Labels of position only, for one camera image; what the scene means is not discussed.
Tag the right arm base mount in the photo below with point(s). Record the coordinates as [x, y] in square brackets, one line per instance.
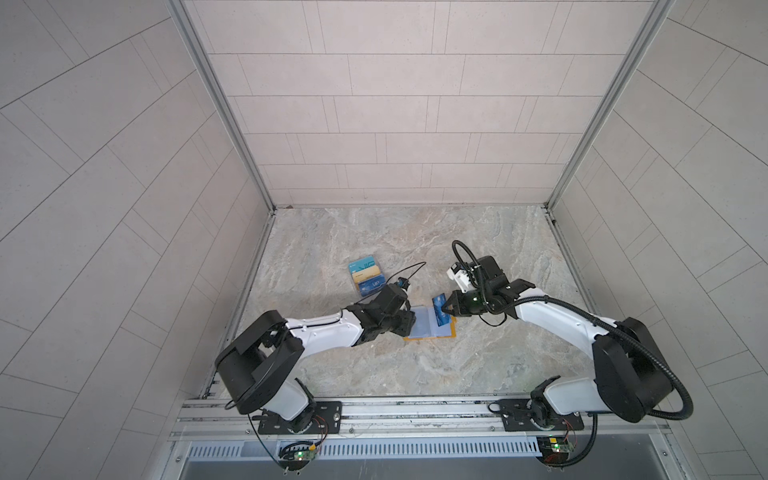
[528, 415]

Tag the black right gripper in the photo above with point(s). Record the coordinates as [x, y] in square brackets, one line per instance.
[457, 306]

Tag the corner metal post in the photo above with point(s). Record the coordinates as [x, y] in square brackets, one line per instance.
[648, 30]
[192, 40]

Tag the blue card in stand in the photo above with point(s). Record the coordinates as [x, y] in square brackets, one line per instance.
[371, 285]

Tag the left corner metal post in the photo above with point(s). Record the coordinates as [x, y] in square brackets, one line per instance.
[192, 40]

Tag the right corner metal post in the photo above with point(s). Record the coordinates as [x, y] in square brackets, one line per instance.
[648, 30]

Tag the green circuit board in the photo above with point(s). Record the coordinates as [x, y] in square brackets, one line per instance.
[301, 451]
[554, 450]

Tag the blue VIP card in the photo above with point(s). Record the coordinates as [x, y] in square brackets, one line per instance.
[442, 318]

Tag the beige card in stand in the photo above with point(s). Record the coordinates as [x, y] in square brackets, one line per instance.
[365, 275]

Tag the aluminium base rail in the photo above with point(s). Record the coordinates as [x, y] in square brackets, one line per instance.
[364, 418]

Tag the perforated vent strip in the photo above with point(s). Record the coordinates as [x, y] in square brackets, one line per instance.
[375, 448]

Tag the right green circuit board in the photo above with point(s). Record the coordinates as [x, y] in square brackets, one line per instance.
[554, 450]

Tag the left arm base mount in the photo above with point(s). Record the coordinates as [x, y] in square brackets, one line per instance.
[320, 417]

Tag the teal card in stand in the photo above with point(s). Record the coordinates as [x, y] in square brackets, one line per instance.
[362, 264]

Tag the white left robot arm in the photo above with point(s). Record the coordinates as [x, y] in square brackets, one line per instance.
[257, 367]

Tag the left green circuit board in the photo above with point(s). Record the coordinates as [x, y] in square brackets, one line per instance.
[301, 451]

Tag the yellow leather card holder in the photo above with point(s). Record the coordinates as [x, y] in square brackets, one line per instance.
[426, 325]

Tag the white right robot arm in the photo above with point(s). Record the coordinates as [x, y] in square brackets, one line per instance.
[630, 379]

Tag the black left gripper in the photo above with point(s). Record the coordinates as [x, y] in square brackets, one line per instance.
[406, 324]

